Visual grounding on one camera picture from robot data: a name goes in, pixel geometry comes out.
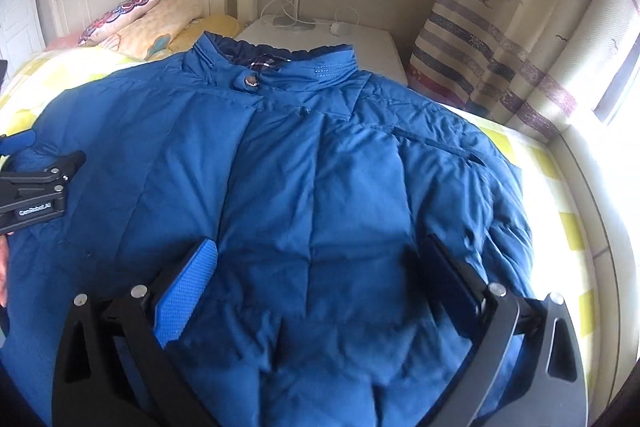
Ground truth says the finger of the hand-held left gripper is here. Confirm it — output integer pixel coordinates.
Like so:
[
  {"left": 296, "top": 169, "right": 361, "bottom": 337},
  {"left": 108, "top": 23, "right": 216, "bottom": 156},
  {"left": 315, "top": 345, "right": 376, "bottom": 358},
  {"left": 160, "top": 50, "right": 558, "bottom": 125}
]
[
  {"left": 0, "top": 129, "right": 37, "bottom": 156},
  {"left": 9, "top": 150, "right": 87, "bottom": 186}
]

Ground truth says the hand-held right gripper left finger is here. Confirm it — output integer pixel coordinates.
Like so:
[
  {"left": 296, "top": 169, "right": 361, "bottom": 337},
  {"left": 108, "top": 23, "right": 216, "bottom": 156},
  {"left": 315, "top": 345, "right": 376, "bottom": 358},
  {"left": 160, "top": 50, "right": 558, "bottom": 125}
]
[{"left": 52, "top": 238, "right": 219, "bottom": 427}]

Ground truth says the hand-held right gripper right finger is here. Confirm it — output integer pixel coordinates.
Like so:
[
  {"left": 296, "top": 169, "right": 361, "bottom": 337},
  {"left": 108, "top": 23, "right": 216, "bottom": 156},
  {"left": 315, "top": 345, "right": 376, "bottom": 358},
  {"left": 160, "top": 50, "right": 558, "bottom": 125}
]
[{"left": 420, "top": 234, "right": 589, "bottom": 427}]

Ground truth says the blue quilted jacket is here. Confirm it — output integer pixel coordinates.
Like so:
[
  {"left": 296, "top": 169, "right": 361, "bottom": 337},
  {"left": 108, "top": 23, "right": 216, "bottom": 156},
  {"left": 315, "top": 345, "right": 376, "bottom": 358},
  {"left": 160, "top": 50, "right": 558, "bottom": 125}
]
[{"left": 0, "top": 32, "right": 537, "bottom": 427}]

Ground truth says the person's left hand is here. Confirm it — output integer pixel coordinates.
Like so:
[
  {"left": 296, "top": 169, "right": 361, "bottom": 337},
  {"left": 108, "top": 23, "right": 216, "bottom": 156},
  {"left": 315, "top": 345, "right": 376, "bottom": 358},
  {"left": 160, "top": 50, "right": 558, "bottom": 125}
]
[{"left": 0, "top": 234, "right": 11, "bottom": 309}]

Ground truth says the pink blanket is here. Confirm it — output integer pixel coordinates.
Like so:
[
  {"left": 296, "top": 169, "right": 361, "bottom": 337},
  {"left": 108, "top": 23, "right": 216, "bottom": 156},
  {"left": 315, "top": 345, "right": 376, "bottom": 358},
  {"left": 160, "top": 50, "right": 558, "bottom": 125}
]
[{"left": 44, "top": 34, "right": 84, "bottom": 53}]

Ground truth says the white wardrobe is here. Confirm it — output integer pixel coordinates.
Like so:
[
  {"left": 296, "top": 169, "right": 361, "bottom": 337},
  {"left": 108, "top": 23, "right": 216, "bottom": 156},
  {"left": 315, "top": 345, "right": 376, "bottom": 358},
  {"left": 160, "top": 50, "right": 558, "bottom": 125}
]
[{"left": 0, "top": 0, "right": 54, "bottom": 64}]

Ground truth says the yellow checked bed sheet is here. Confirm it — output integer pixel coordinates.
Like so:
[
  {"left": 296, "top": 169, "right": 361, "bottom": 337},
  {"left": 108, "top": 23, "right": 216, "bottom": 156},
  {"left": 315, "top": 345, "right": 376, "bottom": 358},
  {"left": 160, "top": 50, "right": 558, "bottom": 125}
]
[{"left": 0, "top": 47, "right": 602, "bottom": 408}]

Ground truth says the colourful patterned pillow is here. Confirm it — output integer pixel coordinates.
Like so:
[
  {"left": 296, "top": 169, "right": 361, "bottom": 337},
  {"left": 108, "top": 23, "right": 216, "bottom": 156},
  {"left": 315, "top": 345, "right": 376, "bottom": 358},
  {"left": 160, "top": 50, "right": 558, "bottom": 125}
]
[{"left": 77, "top": 0, "right": 162, "bottom": 47}]

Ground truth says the white window sill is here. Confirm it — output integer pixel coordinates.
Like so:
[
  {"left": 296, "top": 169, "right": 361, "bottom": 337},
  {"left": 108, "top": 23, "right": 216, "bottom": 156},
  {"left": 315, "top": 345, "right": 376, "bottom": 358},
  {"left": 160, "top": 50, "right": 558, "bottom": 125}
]
[{"left": 550, "top": 127, "right": 640, "bottom": 360}]

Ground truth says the cream pillow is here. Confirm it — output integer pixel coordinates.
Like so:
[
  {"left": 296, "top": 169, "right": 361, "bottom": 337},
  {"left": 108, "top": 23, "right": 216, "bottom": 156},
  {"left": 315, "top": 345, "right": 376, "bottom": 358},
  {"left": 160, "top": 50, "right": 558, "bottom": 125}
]
[{"left": 117, "top": 0, "right": 204, "bottom": 60}]

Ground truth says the yellow cushion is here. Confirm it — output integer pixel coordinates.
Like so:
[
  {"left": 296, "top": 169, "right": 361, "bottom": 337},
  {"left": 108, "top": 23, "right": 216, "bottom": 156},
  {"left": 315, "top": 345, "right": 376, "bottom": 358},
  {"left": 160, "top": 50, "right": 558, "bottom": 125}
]
[{"left": 170, "top": 13, "right": 242, "bottom": 54}]

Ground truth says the white bedside table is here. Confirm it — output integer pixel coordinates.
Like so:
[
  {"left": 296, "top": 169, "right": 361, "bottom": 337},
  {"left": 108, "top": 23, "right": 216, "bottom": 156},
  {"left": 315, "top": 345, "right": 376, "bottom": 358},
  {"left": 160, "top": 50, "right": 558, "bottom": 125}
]
[{"left": 235, "top": 16, "right": 409, "bottom": 84}]

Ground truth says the sailboat print curtain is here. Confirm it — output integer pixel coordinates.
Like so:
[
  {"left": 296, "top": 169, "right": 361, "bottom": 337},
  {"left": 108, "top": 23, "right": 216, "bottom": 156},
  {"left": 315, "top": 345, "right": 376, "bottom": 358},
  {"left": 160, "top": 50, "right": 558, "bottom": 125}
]
[{"left": 407, "top": 0, "right": 640, "bottom": 144}]

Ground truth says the white cable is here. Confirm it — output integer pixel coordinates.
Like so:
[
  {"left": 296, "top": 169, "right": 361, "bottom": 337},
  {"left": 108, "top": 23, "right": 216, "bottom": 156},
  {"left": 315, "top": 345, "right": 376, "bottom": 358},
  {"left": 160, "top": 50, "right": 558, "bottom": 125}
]
[{"left": 259, "top": 0, "right": 362, "bottom": 32}]

